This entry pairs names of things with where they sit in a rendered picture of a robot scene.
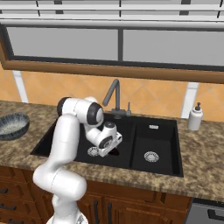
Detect white soap dispenser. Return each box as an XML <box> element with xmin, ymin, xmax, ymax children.
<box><xmin>186</xmin><ymin>101</ymin><xmax>204</xmax><ymax>131</ymax></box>

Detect dark grey tap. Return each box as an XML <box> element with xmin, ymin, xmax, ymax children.
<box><xmin>101</xmin><ymin>78</ymin><xmax>132</xmax><ymax>119</ymax></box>

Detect grey dishwasher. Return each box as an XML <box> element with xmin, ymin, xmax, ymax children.
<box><xmin>185</xmin><ymin>198</ymin><xmax>224</xmax><ymax>224</ymax></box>

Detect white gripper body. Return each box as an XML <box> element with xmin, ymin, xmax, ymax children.
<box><xmin>98</xmin><ymin>137</ymin><xmax>123</xmax><ymax>158</ymax></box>

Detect wooden framed window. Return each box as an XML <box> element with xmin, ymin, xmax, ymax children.
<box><xmin>0</xmin><ymin>22</ymin><xmax>224</xmax><ymax>85</ymax></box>

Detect round metal sink drain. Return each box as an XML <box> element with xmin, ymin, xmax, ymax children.
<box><xmin>87</xmin><ymin>146</ymin><xmax>101</xmax><ymax>158</ymax></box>
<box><xmin>143</xmin><ymin>150</ymin><xmax>160</xmax><ymax>164</ymax></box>

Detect black dishwasher handle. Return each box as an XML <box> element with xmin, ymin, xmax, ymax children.
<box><xmin>206</xmin><ymin>208</ymin><xmax>224</xmax><ymax>221</ymax></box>

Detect grey speckled bowl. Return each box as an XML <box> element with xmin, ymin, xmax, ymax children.
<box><xmin>0</xmin><ymin>112</ymin><xmax>31</xmax><ymax>142</ymax></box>

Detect black cupboard door handle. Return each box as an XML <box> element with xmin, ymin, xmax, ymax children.
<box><xmin>93</xmin><ymin>199</ymin><xmax>101</xmax><ymax>224</ymax></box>
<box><xmin>107</xmin><ymin>202</ymin><xmax>114</xmax><ymax>224</ymax></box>

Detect wooden drawer front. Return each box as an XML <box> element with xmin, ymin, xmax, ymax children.
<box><xmin>0</xmin><ymin>213</ymin><xmax>49</xmax><ymax>224</ymax></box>
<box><xmin>0</xmin><ymin>179</ymin><xmax>40</xmax><ymax>205</ymax></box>
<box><xmin>0</xmin><ymin>196</ymin><xmax>45</xmax><ymax>221</ymax></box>

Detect black double sink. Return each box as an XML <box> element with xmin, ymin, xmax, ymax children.
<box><xmin>30</xmin><ymin>112</ymin><xmax>185</xmax><ymax>179</ymax></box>

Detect wooden cupboard door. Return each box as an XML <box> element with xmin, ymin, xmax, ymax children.
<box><xmin>103</xmin><ymin>196</ymin><xmax>188</xmax><ymax>224</ymax></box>
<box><xmin>76</xmin><ymin>192</ymin><xmax>105</xmax><ymax>224</ymax></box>

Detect white window blinds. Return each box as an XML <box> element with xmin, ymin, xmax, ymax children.
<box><xmin>0</xmin><ymin>0</ymin><xmax>224</xmax><ymax>30</ymax></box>

